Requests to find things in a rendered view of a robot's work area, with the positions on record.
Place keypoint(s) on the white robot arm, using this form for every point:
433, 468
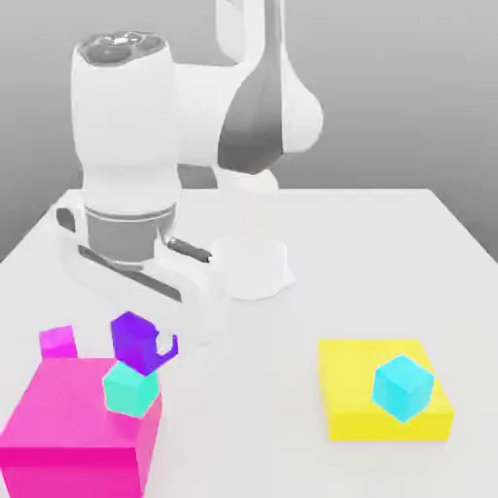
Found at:
124, 116

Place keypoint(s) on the small magenta cube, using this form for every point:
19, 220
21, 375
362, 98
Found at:
57, 342

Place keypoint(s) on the small mint green cube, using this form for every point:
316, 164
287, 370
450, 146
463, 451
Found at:
130, 389

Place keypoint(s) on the large pink box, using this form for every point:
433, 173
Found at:
66, 428

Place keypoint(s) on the large yellow box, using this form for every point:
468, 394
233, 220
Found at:
346, 389

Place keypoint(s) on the small cyan cube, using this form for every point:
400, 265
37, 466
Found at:
402, 387

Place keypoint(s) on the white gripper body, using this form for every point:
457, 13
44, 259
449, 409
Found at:
194, 286

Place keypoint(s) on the small purple cube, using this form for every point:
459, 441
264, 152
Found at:
132, 342

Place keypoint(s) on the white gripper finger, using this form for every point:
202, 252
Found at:
163, 342

